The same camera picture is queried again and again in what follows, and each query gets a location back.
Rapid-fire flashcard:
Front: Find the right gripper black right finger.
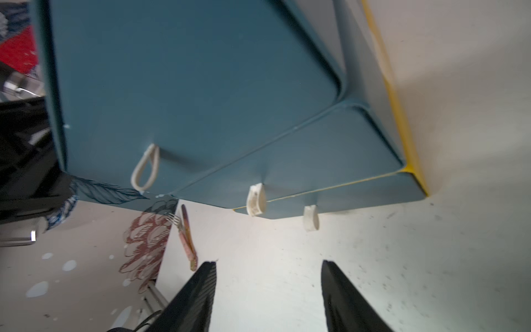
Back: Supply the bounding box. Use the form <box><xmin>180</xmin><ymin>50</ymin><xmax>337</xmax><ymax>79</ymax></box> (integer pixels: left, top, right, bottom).
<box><xmin>321</xmin><ymin>260</ymin><xmax>392</xmax><ymax>332</ymax></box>

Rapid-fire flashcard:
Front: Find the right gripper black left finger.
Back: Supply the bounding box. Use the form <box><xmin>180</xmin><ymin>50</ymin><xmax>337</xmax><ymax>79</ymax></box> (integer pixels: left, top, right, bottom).
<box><xmin>147</xmin><ymin>261</ymin><xmax>217</xmax><ymax>332</ymax></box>

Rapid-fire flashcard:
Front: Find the teal drawer cabinet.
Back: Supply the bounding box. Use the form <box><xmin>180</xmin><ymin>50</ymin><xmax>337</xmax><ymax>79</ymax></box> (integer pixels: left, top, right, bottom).
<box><xmin>30</xmin><ymin>1</ymin><xmax>429</xmax><ymax>219</ymax></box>

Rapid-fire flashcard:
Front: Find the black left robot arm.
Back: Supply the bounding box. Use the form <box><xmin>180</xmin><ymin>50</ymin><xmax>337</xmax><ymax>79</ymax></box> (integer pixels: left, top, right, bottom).
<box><xmin>1</xmin><ymin>64</ymin><xmax>77</xmax><ymax>230</ymax></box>

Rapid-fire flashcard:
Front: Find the pink handled fork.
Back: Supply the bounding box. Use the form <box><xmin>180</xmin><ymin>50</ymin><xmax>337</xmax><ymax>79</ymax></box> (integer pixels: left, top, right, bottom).
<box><xmin>166</xmin><ymin>205</ymin><xmax>199</xmax><ymax>272</ymax></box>

